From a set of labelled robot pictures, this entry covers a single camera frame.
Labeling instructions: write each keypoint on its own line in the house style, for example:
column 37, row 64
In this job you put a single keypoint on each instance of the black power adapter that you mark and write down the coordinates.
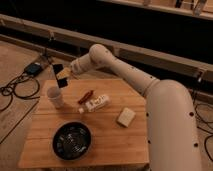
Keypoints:
column 33, row 69

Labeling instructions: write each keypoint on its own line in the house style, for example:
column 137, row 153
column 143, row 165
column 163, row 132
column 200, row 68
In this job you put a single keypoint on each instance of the small white plastic bottle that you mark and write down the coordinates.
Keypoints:
column 93, row 104

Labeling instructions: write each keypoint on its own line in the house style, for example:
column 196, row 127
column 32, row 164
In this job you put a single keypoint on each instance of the red brown marker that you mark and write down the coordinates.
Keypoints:
column 86, row 97

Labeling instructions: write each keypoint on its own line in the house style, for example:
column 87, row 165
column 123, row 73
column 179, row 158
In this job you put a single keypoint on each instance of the black bowl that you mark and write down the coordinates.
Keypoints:
column 71, row 141

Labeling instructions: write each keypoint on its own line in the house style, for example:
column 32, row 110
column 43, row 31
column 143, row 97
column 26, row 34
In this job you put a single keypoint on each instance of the beige sponge block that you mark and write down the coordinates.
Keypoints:
column 126, row 117

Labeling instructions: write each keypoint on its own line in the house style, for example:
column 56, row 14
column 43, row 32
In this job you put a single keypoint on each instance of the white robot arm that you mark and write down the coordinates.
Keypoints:
column 171, row 120

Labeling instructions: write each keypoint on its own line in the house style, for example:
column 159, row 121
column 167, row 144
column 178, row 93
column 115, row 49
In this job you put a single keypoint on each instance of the wooden folding table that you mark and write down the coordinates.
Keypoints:
column 112, row 143

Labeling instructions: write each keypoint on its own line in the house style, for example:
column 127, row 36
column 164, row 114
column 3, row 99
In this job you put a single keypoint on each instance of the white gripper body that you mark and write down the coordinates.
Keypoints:
column 64, row 73

